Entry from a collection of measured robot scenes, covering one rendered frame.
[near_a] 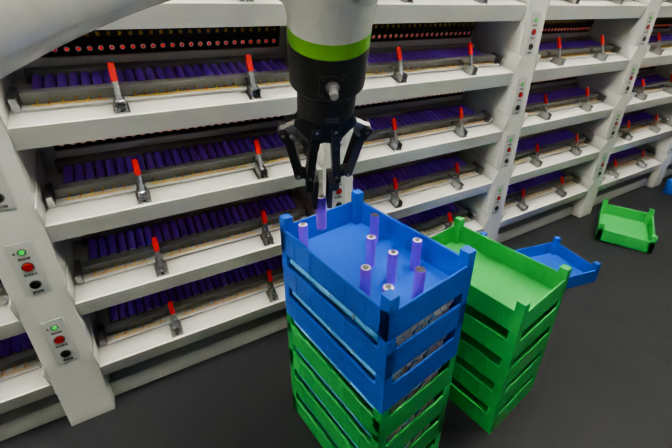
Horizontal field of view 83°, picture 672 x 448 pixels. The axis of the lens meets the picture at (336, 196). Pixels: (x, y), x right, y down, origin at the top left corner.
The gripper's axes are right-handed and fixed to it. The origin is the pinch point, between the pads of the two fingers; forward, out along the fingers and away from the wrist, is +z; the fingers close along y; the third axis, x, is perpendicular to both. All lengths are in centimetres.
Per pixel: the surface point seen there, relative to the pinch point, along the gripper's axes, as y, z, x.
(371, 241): 8.6, 9.4, -5.0
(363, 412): 5.1, 27.7, -28.6
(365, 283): 5.7, 7.6, -13.8
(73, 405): -59, 58, -14
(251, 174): -14.2, 22.8, 25.1
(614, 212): 152, 93, 52
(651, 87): 173, 53, 96
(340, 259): 3.6, 16.2, -4.3
